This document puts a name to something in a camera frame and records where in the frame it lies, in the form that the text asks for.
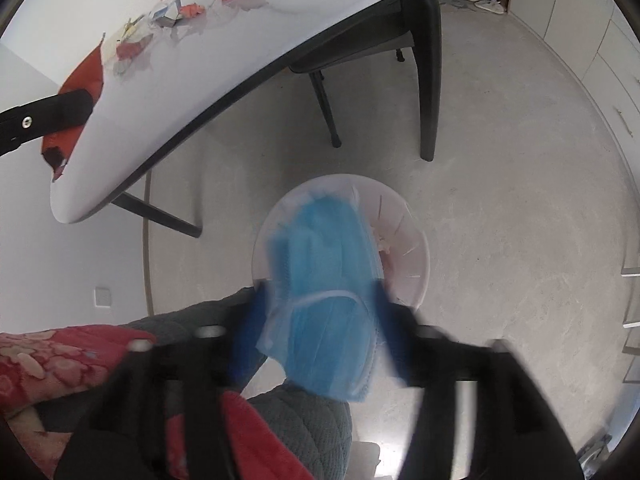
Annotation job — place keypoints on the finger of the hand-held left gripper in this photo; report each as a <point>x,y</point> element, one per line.
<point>55,112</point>

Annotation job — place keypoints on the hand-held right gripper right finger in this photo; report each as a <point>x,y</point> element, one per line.
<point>392,332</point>

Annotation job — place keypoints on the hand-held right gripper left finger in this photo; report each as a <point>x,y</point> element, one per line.
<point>250,332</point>

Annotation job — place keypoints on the red packet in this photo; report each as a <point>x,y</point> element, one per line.
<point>82,72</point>

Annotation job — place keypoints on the blue face mask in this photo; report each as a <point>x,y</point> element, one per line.
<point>325,310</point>

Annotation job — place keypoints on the translucent pink waste bin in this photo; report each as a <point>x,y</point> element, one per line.
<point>405,260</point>

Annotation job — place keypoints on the red and tan wrapper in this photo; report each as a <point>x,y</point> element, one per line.
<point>131,49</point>

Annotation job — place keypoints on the grey quilted trousers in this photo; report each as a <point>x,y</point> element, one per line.
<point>300,425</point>

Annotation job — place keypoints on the dark table leg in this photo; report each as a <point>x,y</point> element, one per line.
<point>430,75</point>
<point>160,216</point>

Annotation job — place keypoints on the crumpled blue white carton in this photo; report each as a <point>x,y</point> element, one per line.
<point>167,15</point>

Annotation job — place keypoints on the crumpled pink paper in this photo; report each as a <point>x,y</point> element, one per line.
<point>192,9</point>

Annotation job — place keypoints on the grey upholstered chair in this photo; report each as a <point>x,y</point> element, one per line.
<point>325,105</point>

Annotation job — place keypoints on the white storage rack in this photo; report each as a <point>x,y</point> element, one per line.
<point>631,324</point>

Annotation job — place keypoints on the grey drawer cabinet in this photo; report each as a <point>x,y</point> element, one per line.
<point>600,60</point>

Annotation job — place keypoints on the white wall socket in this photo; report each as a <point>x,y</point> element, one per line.
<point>103,296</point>

